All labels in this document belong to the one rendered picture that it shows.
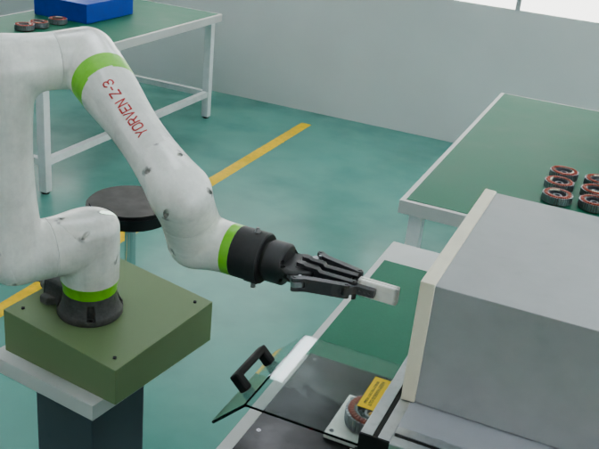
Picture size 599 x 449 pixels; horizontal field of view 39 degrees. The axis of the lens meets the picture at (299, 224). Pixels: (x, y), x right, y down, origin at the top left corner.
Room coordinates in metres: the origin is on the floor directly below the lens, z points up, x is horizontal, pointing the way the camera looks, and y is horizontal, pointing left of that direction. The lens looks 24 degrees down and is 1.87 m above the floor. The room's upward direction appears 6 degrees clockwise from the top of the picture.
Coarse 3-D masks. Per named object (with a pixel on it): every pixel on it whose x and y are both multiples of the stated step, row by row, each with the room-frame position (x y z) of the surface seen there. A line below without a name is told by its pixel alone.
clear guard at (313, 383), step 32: (288, 352) 1.26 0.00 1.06; (320, 352) 1.26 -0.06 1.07; (352, 352) 1.28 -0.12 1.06; (256, 384) 1.17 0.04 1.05; (288, 384) 1.16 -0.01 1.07; (320, 384) 1.17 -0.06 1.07; (352, 384) 1.18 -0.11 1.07; (224, 416) 1.11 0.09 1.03; (288, 416) 1.07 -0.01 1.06; (320, 416) 1.08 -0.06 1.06; (352, 416) 1.09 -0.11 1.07
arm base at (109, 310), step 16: (48, 288) 1.68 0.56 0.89; (48, 304) 1.67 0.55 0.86; (64, 304) 1.63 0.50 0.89; (80, 304) 1.62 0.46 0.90; (96, 304) 1.62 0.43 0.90; (112, 304) 1.65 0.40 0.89; (64, 320) 1.62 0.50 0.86; (80, 320) 1.61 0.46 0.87; (96, 320) 1.61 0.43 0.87; (112, 320) 1.64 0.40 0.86
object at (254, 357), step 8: (256, 352) 1.25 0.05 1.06; (264, 352) 1.26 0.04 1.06; (248, 360) 1.22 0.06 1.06; (256, 360) 1.23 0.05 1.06; (264, 360) 1.26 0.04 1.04; (272, 360) 1.26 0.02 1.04; (240, 368) 1.20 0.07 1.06; (248, 368) 1.20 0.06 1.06; (232, 376) 1.18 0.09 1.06; (240, 376) 1.18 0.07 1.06; (240, 384) 1.17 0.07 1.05; (248, 384) 1.18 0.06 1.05; (240, 392) 1.17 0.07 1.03
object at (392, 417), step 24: (384, 408) 1.05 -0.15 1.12; (408, 408) 1.06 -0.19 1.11; (432, 408) 1.06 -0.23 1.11; (360, 432) 0.99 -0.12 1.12; (384, 432) 0.99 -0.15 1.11; (408, 432) 1.00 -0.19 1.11; (432, 432) 1.00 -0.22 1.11; (456, 432) 1.01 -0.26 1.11; (480, 432) 1.02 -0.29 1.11; (504, 432) 1.02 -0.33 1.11
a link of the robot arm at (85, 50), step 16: (64, 32) 1.60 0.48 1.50; (80, 32) 1.61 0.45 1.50; (96, 32) 1.63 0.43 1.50; (64, 48) 1.57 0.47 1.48; (80, 48) 1.57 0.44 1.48; (96, 48) 1.57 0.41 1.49; (112, 48) 1.60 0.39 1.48; (64, 64) 1.56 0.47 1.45; (80, 64) 1.54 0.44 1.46; (96, 64) 1.53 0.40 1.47; (112, 64) 1.54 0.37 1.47; (64, 80) 1.56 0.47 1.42; (80, 80) 1.52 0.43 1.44; (80, 96) 1.52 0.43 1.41
